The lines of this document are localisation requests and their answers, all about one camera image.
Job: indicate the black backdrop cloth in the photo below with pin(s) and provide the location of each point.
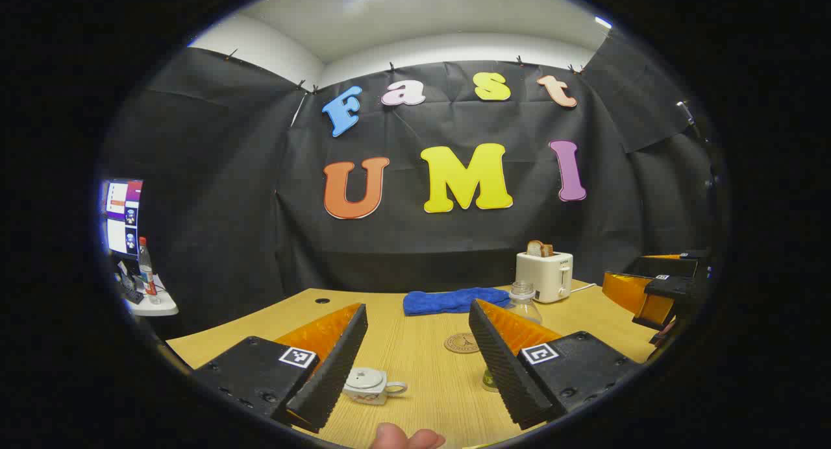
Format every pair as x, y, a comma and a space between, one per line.
260, 209

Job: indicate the white bread slice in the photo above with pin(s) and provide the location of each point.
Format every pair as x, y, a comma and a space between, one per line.
535, 248

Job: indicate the ceiling light panel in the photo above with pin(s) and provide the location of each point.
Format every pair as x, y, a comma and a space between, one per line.
602, 23

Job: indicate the white ceramic teacup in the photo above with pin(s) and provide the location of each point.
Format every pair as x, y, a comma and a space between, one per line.
373, 392

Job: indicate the computer monitor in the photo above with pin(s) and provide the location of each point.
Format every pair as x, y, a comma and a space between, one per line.
123, 215

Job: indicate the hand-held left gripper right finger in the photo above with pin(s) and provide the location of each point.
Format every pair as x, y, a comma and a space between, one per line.
500, 371

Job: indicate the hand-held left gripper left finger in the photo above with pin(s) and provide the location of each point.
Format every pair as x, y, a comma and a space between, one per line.
337, 371

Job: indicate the white teacup lid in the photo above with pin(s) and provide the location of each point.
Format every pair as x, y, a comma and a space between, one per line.
365, 377

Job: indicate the red-cap plastic bottle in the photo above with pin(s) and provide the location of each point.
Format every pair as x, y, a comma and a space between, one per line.
148, 274

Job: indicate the small white side table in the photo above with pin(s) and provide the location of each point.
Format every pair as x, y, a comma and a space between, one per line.
159, 306

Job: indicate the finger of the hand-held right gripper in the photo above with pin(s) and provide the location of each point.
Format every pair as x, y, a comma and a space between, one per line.
633, 296
669, 266

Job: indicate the clear green-label water bottle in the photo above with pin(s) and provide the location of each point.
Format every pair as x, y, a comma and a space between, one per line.
522, 303

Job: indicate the blue towel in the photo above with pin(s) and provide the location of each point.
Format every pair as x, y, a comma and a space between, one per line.
448, 301

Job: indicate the round brown coaster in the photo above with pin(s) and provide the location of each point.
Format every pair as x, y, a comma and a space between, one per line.
461, 343

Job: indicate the white toaster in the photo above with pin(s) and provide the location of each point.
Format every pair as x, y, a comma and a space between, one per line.
545, 277

